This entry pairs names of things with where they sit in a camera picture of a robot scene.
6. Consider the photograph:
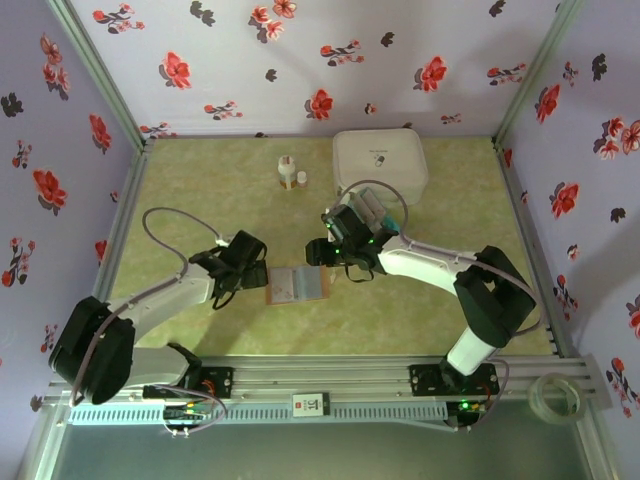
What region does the large white pill bottle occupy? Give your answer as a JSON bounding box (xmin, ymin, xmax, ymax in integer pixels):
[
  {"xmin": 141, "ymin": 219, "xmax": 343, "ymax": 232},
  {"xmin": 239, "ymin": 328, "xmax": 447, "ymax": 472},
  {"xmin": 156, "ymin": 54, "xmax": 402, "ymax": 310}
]
[{"xmin": 277, "ymin": 154, "xmax": 296, "ymax": 192}]

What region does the white zippered case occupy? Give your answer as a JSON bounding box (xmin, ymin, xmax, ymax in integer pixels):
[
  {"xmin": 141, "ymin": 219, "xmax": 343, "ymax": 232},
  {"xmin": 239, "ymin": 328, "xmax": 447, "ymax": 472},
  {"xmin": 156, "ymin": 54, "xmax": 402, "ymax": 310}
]
[{"xmin": 332, "ymin": 128, "xmax": 430, "ymax": 207}]

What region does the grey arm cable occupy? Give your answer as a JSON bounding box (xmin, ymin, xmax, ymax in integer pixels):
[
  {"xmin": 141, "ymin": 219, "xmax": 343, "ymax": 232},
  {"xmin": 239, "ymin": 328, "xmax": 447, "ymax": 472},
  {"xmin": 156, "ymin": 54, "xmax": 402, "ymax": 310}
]
[
  {"xmin": 69, "ymin": 207, "xmax": 231, "ymax": 406},
  {"xmin": 333, "ymin": 179, "xmax": 545, "ymax": 431}
]

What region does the grey left arm cable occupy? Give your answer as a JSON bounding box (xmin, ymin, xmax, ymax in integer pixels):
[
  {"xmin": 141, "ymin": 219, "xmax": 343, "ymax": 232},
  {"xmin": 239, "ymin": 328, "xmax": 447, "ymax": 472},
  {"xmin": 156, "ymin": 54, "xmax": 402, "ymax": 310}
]
[{"xmin": 69, "ymin": 207, "xmax": 231, "ymax": 406}]

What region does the grey right arm cable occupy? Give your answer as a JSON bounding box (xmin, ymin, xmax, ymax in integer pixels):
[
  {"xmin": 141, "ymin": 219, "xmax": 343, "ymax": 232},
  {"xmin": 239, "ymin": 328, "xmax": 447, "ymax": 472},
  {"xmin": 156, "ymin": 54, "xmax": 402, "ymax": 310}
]
[{"xmin": 333, "ymin": 179, "xmax": 545, "ymax": 431}]

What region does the grey and brown booklet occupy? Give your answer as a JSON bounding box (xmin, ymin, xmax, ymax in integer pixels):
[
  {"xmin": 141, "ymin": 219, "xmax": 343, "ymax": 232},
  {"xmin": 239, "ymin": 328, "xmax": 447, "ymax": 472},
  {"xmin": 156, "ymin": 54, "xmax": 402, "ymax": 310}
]
[{"xmin": 264, "ymin": 264, "xmax": 334, "ymax": 306}]

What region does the aluminium corner post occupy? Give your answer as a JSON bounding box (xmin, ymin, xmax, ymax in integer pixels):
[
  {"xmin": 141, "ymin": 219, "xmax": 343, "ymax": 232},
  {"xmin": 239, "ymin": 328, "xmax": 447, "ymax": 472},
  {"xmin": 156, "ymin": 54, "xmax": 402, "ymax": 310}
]
[
  {"xmin": 47, "ymin": 0, "xmax": 156, "ymax": 156},
  {"xmin": 492, "ymin": 0, "xmax": 586, "ymax": 146}
]

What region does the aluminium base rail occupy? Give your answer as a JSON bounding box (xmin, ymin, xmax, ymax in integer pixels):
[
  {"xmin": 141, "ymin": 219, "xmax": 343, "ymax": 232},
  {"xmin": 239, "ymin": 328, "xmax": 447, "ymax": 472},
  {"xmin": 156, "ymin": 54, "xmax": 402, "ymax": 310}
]
[{"xmin": 42, "ymin": 353, "xmax": 614, "ymax": 426}]

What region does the aluminium side rail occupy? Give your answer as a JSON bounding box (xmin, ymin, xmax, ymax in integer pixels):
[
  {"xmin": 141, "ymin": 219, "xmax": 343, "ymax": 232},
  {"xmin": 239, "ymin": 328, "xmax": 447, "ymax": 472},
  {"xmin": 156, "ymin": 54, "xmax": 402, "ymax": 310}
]
[
  {"xmin": 79, "ymin": 139, "xmax": 156, "ymax": 361},
  {"xmin": 492, "ymin": 139, "xmax": 576, "ymax": 359}
]

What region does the green circuit board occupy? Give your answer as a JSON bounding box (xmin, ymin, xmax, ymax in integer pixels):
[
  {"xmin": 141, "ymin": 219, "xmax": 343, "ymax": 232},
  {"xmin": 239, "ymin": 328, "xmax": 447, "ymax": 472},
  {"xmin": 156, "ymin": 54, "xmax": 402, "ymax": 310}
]
[
  {"xmin": 164, "ymin": 403, "xmax": 214, "ymax": 422},
  {"xmin": 455, "ymin": 398, "xmax": 489, "ymax": 417}
]

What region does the grey fish print card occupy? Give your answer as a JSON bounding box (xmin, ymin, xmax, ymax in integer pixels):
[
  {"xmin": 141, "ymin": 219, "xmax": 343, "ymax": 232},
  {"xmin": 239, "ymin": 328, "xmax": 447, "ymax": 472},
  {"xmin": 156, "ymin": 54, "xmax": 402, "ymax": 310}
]
[{"xmin": 367, "ymin": 193, "xmax": 389, "ymax": 221}]

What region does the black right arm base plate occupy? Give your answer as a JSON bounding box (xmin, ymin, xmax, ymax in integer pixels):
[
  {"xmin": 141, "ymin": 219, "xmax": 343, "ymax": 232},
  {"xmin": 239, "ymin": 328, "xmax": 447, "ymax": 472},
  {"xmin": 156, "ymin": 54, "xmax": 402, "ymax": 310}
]
[{"xmin": 408, "ymin": 363, "xmax": 500, "ymax": 397}]

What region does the white slotted cable duct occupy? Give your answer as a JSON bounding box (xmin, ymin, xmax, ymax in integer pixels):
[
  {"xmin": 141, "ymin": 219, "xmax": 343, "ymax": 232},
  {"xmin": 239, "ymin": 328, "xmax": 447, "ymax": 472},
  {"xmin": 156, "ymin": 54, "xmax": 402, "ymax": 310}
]
[{"xmin": 67, "ymin": 402, "xmax": 449, "ymax": 427}]

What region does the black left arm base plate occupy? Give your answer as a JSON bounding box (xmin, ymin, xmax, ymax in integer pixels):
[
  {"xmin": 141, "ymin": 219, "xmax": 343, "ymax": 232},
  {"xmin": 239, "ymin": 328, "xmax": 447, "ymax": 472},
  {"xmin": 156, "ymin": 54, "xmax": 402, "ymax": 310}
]
[{"xmin": 143, "ymin": 366, "xmax": 235, "ymax": 400}]

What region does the white label red logo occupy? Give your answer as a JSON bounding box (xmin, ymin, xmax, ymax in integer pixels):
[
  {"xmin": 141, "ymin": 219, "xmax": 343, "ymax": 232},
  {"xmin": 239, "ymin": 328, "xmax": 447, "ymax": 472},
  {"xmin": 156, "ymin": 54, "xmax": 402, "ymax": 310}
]
[{"xmin": 291, "ymin": 393, "xmax": 331, "ymax": 417}]

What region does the clear tape roll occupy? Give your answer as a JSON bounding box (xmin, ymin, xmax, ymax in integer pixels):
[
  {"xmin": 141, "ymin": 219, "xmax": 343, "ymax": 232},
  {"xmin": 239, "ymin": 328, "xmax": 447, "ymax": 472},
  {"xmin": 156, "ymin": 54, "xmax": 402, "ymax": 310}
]
[{"xmin": 528, "ymin": 372, "xmax": 587, "ymax": 426}]

